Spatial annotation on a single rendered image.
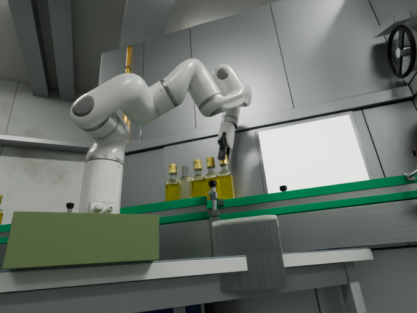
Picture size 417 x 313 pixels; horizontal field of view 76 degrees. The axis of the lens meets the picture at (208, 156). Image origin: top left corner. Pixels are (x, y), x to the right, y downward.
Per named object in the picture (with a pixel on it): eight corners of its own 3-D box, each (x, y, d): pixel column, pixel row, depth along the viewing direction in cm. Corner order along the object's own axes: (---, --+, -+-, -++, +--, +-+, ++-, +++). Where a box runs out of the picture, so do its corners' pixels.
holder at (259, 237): (283, 254, 88) (279, 230, 91) (281, 252, 63) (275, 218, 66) (233, 258, 92) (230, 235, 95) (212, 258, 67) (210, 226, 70)
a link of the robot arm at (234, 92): (193, 94, 99) (214, 127, 97) (176, 75, 78) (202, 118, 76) (231, 69, 96) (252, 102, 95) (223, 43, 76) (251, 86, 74)
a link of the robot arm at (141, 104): (179, 113, 77) (159, 77, 62) (107, 156, 76) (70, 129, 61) (165, 92, 81) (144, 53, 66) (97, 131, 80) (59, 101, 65)
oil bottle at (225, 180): (238, 223, 104) (233, 171, 112) (236, 221, 99) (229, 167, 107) (224, 224, 106) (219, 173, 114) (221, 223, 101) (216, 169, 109)
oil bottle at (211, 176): (224, 225, 106) (219, 174, 114) (221, 223, 101) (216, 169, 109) (210, 226, 107) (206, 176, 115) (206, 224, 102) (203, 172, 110)
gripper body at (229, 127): (223, 128, 124) (219, 150, 120) (218, 117, 115) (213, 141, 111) (239, 128, 121) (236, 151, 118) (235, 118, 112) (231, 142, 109)
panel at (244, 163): (373, 186, 107) (350, 113, 120) (376, 184, 104) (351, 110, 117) (167, 213, 127) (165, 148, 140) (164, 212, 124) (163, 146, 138)
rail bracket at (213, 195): (226, 220, 99) (223, 187, 104) (215, 213, 84) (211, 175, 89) (218, 221, 100) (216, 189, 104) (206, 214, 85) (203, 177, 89)
